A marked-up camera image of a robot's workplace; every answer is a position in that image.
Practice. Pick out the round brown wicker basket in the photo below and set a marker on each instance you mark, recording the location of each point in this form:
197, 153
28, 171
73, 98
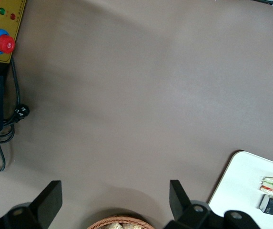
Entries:
103, 221

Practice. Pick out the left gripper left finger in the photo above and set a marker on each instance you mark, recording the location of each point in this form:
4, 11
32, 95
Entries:
48, 202

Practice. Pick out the clear bag rice snack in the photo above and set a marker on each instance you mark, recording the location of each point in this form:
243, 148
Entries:
131, 226
114, 226

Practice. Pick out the beige plastic serving tray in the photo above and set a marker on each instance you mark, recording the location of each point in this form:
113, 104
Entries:
241, 176

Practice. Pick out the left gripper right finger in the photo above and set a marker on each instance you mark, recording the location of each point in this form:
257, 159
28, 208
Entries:
181, 205

